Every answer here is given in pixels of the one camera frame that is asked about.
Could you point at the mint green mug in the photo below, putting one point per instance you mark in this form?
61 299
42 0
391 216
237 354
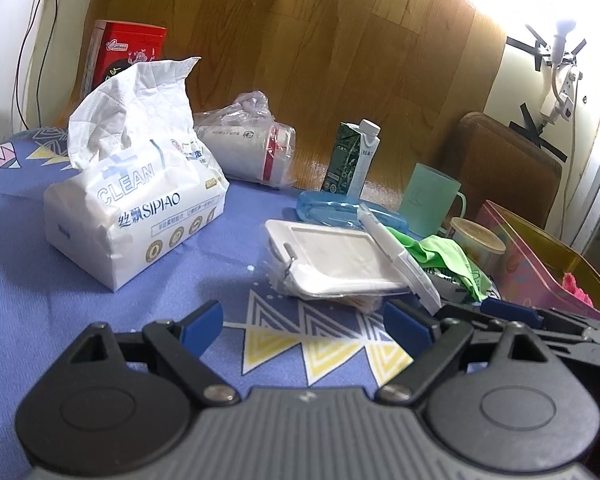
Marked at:
425 200

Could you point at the blue plastic case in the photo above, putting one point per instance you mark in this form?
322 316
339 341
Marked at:
325 207

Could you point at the white bulb lamp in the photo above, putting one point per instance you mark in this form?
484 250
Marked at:
562 30

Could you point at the white card holder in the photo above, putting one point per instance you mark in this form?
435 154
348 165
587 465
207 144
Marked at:
340 255

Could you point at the white plastic strip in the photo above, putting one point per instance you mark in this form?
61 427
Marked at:
380 230

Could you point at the pink biscuit tin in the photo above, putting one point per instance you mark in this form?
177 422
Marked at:
525 270

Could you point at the red tin box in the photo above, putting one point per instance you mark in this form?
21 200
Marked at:
130 45

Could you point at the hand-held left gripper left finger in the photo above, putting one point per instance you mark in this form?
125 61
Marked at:
202 325

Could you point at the pink fluffy item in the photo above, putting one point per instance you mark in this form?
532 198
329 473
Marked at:
577 285

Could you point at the green and white milk carton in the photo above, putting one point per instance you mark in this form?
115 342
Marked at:
347 160

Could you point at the white tissue pack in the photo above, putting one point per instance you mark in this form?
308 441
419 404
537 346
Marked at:
130 210

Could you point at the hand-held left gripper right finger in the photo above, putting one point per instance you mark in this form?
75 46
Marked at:
405 322

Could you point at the round biscuit can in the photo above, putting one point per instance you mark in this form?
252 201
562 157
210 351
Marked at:
480 255

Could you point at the bag of cotton swabs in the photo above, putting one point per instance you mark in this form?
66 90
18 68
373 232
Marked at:
360 304

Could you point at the blue printed tablecloth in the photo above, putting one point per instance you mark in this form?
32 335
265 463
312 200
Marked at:
55 285

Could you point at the paper cups in plastic bag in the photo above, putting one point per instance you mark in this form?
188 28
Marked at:
240 150

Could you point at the black tape strips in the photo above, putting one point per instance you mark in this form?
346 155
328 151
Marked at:
532 130
535 52

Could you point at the brown chair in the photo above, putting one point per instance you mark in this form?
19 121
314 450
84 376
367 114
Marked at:
505 160

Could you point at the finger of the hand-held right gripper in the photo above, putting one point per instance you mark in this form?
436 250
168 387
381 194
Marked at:
590 352
507 308

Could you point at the white power strip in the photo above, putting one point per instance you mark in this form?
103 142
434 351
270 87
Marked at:
562 95

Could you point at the green cloth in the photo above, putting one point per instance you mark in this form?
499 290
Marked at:
430 252

